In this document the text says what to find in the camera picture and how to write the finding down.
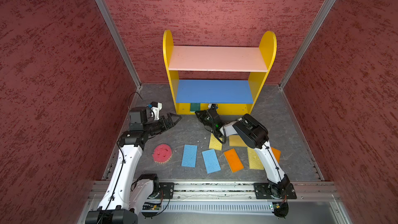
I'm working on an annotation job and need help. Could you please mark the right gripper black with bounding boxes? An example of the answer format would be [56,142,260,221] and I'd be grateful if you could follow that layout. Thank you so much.
[196,109,216,129]

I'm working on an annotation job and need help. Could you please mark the green scouring sponge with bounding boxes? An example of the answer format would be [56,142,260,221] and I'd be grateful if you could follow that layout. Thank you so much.
[190,103,201,112]

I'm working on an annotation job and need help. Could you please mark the blue sponge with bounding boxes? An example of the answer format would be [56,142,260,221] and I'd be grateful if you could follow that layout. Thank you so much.
[202,149,221,174]
[181,145,198,168]

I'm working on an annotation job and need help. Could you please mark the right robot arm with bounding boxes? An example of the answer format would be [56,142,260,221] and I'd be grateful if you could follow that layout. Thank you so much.
[195,109,295,199]

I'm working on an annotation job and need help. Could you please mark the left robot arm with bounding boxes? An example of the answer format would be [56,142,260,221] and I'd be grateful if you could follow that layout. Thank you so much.
[85,102,182,224]

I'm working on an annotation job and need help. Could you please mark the yellow shelf pink blue boards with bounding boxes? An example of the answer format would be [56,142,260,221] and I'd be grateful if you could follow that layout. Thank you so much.
[163,30,277,115]

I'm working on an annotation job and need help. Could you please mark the yellow sponge upper left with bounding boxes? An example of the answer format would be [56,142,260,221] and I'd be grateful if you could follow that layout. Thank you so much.
[209,134,222,151]

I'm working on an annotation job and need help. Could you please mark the yellow sponge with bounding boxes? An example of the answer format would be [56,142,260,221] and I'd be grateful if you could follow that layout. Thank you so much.
[247,147,264,170]
[209,134,222,151]

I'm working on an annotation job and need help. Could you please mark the dark yellow scouring pad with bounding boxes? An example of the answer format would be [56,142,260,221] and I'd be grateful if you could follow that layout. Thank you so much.
[229,135,247,147]

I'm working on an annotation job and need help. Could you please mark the pink round smiley sponge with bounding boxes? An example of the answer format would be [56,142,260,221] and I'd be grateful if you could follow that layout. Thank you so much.
[152,144,173,164]

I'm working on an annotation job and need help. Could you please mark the orange sponge centre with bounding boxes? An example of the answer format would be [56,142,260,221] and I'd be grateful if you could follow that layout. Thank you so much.
[223,149,244,173]

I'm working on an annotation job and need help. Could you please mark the orange sponge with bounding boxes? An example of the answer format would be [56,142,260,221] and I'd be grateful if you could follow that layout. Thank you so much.
[223,149,244,173]
[271,147,282,163]

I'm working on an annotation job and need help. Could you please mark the yellow sponge lower right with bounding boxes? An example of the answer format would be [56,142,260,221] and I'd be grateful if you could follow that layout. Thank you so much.
[247,147,264,170]

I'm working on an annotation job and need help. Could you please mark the orange sponge far right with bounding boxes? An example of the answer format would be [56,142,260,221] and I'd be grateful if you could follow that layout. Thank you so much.
[271,147,282,163]

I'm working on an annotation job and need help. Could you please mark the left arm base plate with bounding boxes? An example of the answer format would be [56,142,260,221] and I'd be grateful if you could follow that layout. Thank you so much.
[148,182,175,200]

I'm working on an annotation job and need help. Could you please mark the aluminium mounting rail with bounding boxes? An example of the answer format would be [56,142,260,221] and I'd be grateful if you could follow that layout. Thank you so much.
[88,180,341,201]

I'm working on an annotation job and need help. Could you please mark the left electronics board with wires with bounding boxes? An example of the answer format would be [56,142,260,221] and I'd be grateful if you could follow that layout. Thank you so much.
[141,202,170,218]

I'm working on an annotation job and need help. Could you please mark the electronics board with wires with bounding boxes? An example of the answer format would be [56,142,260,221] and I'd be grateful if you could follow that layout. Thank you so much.
[141,202,170,218]
[273,202,289,218]

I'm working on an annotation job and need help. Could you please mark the white slotted cable duct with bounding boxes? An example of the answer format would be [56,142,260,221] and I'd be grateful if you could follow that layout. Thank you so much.
[142,201,274,215]

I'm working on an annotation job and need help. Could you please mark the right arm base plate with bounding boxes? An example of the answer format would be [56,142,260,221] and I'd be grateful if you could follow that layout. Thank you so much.
[253,183,297,200]

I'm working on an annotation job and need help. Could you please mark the right electronics board with wires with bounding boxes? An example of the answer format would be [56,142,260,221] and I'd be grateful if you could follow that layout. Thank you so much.
[273,202,289,218]

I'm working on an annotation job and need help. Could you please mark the left aluminium corner post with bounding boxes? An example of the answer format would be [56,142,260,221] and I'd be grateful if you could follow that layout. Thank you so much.
[95,0,142,90]

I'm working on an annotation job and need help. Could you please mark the aluminium corner post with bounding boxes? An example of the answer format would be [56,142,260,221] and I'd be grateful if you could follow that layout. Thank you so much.
[279,0,336,91]
[95,0,142,90]

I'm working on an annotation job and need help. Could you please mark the right aluminium corner post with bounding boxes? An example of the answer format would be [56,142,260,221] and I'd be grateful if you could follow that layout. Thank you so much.
[279,0,336,91]

